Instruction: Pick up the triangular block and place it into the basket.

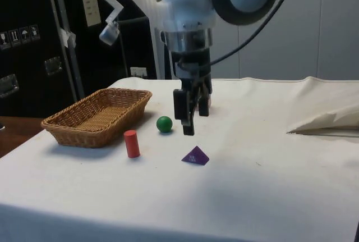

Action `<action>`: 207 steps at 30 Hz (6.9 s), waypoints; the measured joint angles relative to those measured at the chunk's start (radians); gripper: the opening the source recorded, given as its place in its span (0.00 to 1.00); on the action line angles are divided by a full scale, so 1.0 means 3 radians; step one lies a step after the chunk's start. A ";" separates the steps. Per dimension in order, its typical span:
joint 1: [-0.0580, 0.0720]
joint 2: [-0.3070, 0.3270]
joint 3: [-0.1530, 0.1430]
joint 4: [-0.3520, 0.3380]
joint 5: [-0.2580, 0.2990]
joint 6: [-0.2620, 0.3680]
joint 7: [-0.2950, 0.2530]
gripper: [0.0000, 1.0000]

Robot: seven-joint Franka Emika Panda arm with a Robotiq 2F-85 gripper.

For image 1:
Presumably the purple triangular block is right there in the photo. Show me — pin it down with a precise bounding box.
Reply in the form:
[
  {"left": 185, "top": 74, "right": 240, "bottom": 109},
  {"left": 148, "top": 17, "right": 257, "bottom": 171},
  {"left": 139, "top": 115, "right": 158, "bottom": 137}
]
[{"left": 181, "top": 145, "right": 210, "bottom": 167}]

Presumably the black cabinet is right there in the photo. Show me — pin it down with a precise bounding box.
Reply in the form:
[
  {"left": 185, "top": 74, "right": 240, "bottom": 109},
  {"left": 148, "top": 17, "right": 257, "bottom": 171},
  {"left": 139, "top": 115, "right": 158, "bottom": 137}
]
[{"left": 0, "top": 0, "right": 158, "bottom": 118}]

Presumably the black cable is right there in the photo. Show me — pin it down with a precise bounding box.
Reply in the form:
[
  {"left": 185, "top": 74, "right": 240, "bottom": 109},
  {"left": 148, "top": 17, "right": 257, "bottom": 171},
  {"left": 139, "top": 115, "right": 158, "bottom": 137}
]
[{"left": 209, "top": 0, "right": 299, "bottom": 66}]

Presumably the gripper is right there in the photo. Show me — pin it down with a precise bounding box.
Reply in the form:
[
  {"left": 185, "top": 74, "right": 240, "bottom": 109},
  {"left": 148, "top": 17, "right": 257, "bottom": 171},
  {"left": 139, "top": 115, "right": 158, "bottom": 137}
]
[{"left": 171, "top": 48, "right": 213, "bottom": 136}]

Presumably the pale locker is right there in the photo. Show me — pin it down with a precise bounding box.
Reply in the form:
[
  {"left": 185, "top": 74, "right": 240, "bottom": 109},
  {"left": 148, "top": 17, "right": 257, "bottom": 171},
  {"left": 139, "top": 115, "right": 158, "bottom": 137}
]
[{"left": 155, "top": 0, "right": 359, "bottom": 81}]

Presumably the wicker basket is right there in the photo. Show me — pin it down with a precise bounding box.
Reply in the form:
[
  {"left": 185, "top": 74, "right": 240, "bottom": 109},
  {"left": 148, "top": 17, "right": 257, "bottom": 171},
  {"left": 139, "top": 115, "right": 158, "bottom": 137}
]
[{"left": 40, "top": 88, "right": 153, "bottom": 149}]

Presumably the green ball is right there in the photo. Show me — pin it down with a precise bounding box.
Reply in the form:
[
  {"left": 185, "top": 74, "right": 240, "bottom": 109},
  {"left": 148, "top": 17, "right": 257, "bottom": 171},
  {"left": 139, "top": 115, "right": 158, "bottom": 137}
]
[{"left": 156, "top": 116, "right": 173, "bottom": 134}]

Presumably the red cylinder block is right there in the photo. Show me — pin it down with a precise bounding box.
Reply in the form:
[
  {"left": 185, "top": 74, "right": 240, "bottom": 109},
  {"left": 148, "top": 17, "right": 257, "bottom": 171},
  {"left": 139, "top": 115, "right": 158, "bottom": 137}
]
[{"left": 123, "top": 130, "right": 141, "bottom": 159}]

